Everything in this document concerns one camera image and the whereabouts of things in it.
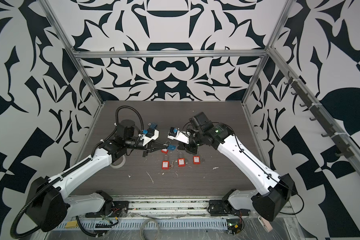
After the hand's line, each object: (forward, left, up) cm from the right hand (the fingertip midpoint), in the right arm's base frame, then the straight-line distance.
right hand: (180, 143), depth 71 cm
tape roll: (-2, +35, -22) cm, 42 cm away
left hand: (0, +6, +1) cm, 6 cm away
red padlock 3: (+1, -9, -23) cm, 25 cm away
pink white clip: (-30, -38, -22) cm, 53 cm away
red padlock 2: (0, 0, -23) cm, 23 cm away
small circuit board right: (-30, -24, -25) cm, 46 cm away
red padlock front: (-1, +9, -22) cm, 24 cm away
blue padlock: (-2, +4, 0) cm, 5 cm away
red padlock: (+7, +10, -23) cm, 26 cm away
